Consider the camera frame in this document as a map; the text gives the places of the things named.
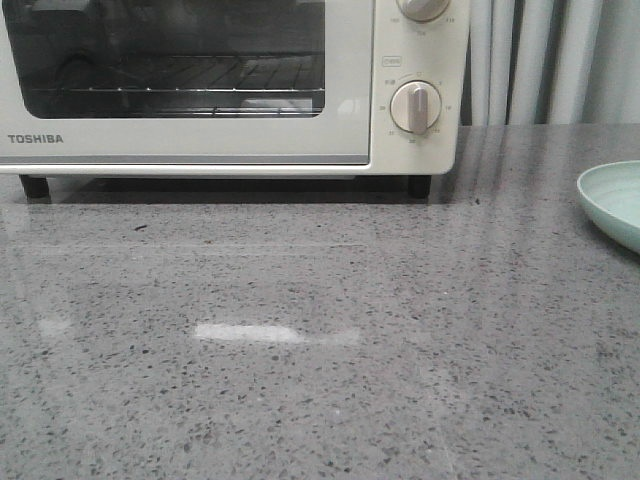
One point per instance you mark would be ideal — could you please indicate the pale grey curtain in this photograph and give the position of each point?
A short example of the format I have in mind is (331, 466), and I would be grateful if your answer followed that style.
(552, 62)

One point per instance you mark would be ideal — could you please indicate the wire oven rack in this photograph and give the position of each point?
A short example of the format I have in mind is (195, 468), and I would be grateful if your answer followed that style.
(174, 86)

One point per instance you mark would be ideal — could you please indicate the lower cream timer knob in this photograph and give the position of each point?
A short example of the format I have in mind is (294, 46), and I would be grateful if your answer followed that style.
(415, 107)

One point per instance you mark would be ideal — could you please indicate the mint green plate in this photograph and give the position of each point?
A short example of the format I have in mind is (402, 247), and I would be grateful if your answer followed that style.
(609, 195)

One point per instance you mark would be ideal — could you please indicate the upper cream temperature knob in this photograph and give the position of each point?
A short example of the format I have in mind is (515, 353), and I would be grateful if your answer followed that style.
(422, 11)

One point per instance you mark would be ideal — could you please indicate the cream Toshiba toaster oven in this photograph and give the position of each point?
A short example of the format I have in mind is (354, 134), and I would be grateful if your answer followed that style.
(402, 51)

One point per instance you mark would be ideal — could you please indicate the glass oven door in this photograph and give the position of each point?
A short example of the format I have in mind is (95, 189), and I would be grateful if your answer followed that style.
(37, 36)

